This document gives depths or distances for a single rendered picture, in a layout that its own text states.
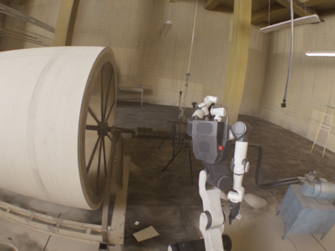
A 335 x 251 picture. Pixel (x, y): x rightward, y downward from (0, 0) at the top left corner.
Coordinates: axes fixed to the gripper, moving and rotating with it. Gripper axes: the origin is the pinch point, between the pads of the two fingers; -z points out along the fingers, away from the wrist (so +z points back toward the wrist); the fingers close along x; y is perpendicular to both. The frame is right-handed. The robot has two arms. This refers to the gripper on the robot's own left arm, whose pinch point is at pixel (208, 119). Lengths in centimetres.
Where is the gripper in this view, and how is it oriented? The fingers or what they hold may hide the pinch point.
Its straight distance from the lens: 193.8
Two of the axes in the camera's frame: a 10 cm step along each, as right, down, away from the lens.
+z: 1.3, -9.6, -2.7
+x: -1.4, -2.8, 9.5
